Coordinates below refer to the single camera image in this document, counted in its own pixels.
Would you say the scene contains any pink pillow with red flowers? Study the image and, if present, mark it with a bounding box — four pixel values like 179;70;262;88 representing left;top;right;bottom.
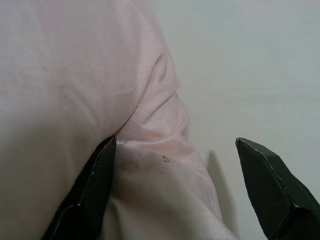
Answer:
0;0;239;240

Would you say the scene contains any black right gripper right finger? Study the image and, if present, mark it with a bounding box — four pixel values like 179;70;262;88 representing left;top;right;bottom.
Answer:
235;137;320;240

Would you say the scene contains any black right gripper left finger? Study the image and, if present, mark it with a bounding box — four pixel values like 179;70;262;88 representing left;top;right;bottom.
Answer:
43;136;118;240

